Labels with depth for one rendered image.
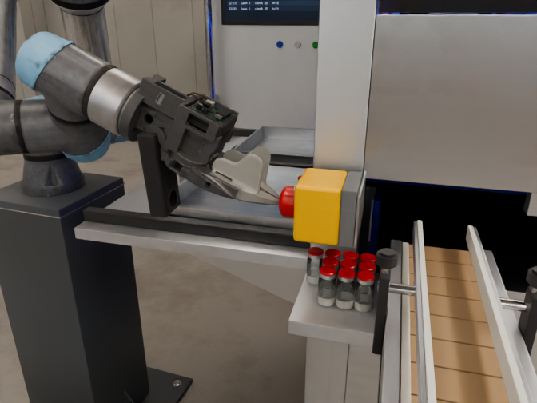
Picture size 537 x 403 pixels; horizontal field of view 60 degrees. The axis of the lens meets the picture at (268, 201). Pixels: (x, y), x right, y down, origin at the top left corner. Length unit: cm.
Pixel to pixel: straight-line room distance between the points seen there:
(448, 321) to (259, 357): 140
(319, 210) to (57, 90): 34
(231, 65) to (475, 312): 133
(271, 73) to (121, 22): 325
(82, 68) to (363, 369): 57
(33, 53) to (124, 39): 415
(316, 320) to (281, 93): 119
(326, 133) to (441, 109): 14
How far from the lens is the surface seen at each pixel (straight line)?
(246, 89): 169
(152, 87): 58
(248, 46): 167
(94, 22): 106
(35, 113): 71
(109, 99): 59
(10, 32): 86
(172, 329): 203
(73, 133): 70
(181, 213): 78
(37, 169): 127
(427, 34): 58
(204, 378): 179
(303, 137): 130
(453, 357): 47
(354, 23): 58
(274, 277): 82
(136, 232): 79
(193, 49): 442
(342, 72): 58
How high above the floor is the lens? 121
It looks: 22 degrees down
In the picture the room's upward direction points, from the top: straight up
